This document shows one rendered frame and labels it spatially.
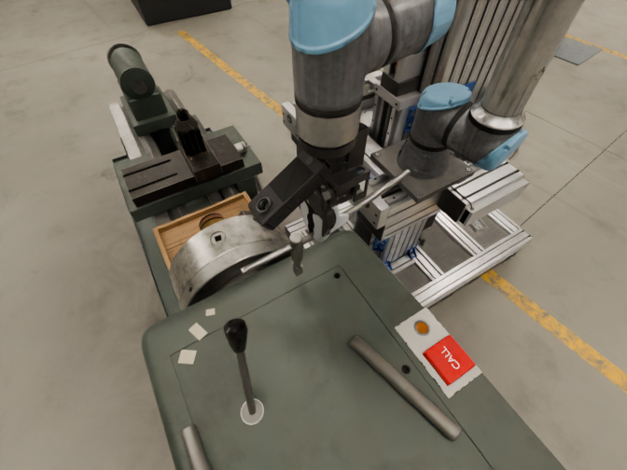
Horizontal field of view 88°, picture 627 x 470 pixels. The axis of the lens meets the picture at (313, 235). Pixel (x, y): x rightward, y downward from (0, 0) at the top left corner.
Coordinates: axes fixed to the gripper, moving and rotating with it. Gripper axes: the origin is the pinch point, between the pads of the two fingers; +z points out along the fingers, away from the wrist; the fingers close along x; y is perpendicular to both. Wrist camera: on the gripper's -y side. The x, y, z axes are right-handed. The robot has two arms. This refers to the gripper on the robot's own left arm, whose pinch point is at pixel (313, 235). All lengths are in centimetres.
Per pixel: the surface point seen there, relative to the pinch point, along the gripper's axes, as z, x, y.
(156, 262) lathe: 83, 77, -38
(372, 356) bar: 9.9, -19.8, -1.2
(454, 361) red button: 11.0, -27.5, 10.1
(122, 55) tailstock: 23, 140, -10
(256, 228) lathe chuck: 15.7, 18.3, -4.4
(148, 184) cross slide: 41, 78, -23
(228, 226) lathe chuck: 13.9, 21.2, -9.8
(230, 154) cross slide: 41, 76, 9
